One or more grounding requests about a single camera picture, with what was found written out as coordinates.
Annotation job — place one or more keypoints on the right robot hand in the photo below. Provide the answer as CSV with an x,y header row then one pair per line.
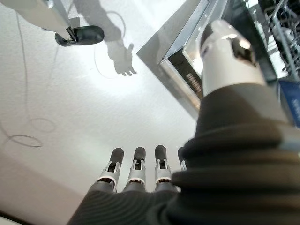
x,y
222,164

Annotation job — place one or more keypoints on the dark metal bracket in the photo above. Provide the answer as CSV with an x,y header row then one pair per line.
x,y
86,35

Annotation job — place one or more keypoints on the blue box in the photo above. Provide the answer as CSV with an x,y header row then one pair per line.
x,y
290,100

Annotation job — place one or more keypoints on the open dishwasher door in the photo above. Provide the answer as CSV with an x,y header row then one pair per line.
x,y
173,47

